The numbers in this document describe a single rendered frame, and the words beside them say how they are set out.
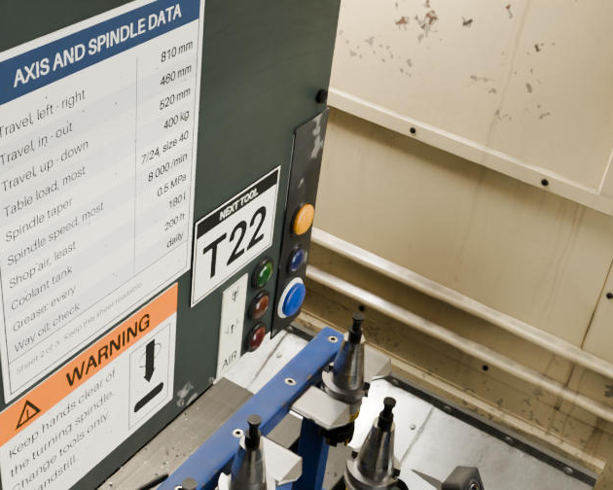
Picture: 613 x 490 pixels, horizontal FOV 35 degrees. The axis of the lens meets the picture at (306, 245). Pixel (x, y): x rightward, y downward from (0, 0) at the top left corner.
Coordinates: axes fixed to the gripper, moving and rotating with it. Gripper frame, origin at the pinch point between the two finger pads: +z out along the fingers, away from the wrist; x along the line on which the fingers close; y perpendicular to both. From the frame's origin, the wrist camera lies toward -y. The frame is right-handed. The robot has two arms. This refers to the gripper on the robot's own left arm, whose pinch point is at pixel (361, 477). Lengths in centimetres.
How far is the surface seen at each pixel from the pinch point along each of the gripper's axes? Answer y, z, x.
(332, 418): -1.8, 7.0, 4.2
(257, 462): -7.6, 7.6, -12.0
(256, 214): -48, 4, -26
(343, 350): -8.1, 9.5, 9.2
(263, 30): -62, 4, -27
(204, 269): -46, 4, -31
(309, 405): -1.8, 10.3, 4.3
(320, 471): 21.8, 11.9, 16.1
